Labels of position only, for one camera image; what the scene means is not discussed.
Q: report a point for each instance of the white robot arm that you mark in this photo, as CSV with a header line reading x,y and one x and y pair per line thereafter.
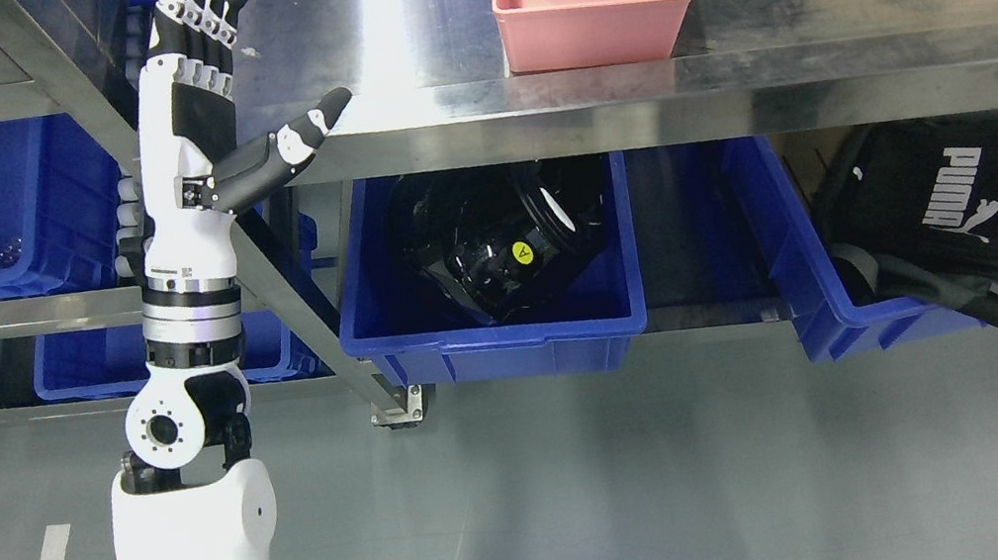
x,y
188,487

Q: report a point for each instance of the stainless steel table shelf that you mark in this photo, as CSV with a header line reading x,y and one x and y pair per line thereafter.
x,y
432,91

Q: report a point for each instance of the black device in bin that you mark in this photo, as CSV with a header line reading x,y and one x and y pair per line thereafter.
x,y
495,242

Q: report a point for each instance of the blue bin with black parts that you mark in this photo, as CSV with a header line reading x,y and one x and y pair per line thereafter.
x,y
407,332

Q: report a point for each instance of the blue bin with backpack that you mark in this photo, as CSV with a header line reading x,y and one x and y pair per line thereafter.
x,y
828,323

